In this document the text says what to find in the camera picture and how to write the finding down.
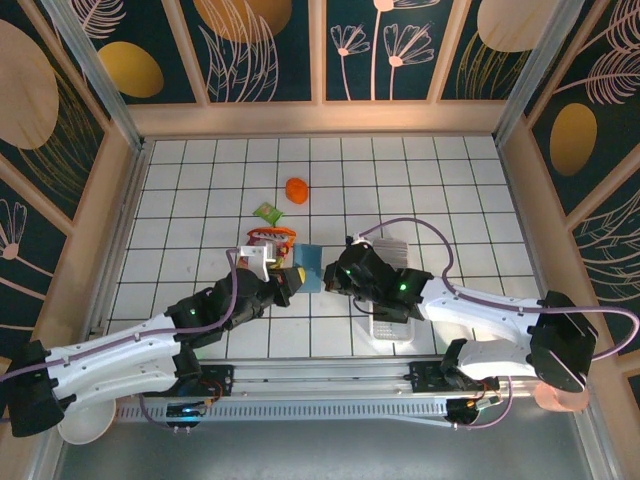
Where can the blue card holder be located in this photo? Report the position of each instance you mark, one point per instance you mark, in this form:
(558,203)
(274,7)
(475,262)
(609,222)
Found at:
(309,260)

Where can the stack of plastic cards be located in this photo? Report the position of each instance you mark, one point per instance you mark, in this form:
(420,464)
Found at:
(392,252)

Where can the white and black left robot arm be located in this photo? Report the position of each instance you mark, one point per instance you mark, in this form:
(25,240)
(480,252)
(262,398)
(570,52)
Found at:
(115,350)

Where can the fruit candy bag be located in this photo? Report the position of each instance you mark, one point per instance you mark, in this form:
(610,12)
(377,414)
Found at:
(280,237)

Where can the white plastic basket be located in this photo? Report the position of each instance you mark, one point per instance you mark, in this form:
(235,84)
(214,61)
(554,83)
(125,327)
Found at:
(392,332)

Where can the green snack packet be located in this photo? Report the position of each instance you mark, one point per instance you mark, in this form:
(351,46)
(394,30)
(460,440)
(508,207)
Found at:
(267,212)

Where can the orange toy fruit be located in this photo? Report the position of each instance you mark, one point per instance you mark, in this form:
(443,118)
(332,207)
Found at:
(297,191)

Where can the black controller box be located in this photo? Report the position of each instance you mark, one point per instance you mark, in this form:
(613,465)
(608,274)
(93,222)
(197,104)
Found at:
(186,415)
(464,414)

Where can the white bowl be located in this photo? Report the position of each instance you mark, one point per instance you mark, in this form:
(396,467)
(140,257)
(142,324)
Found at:
(85,427)

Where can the pink plastic cup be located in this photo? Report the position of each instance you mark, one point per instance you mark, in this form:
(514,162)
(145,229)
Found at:
(560,402)

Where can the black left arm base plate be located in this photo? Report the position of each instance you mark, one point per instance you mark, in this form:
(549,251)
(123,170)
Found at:
(222,380)

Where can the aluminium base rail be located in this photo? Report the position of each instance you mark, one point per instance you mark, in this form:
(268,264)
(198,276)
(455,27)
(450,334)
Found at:
(320,377)

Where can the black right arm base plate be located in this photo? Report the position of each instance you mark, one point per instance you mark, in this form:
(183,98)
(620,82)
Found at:
(425,380)

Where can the aluminium side rail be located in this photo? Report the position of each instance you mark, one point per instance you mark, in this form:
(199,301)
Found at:
(523,225)
(125,210)

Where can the aluminium corner post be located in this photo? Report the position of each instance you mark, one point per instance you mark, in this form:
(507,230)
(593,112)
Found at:
(96,75)
(536,75)

